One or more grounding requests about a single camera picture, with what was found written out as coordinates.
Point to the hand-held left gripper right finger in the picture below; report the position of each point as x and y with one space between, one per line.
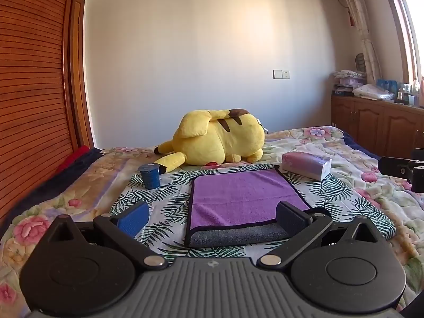
291 217

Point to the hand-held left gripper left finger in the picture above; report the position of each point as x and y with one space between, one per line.
134 220

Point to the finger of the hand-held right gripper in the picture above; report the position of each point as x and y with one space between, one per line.
396 165

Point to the purple and grey towel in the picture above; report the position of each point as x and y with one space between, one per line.
241 198

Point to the leaf-print cloth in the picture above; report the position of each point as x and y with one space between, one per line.
165 202

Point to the wooden cabinet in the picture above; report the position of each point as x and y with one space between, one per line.
374 126

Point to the blue cup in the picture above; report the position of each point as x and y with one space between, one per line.
149 176

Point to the pink and white tissue pack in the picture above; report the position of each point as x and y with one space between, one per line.
306 164

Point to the clear bottle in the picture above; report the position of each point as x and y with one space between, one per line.
415 91

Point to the white plastic bag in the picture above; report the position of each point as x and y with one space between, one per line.
372 92

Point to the dark blue cloth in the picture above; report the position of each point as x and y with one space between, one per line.
63 185

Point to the blue box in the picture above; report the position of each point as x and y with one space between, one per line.
387 85

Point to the red cloth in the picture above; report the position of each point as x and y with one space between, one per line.
73 159

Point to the clutter on cabinet top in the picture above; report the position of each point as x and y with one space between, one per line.
347 82

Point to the yellow plush toy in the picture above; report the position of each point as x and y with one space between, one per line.
218 139

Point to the grey hand fan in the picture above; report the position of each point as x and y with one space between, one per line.
360 62

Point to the patterned curtain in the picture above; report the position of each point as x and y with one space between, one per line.
362 29

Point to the red curtain tassel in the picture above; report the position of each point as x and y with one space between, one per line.
350 18

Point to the wooden louvred wardrobe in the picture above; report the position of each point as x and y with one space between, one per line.
29 89

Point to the wooden window frame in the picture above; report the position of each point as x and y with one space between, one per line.
402 29

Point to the white wall socket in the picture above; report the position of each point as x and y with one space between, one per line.
281 74

